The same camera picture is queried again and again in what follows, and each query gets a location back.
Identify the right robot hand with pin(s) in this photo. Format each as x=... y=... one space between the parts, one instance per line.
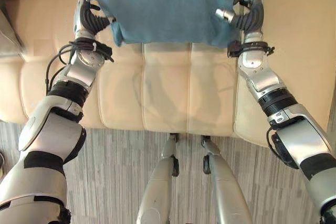
x=250 y=15

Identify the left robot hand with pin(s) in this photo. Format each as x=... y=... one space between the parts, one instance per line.
x=90 y=19

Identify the blue cushion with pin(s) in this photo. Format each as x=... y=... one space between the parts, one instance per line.
x=168 y=6

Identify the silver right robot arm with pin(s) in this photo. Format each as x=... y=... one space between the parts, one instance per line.
x=286 y=113

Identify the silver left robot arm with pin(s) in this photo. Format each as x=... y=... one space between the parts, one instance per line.
x=52 y=129

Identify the cream leather sofa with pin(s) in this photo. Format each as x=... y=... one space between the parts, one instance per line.
x=168 y=77

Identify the silver left robot leg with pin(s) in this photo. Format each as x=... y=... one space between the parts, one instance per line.
x=161 y=187

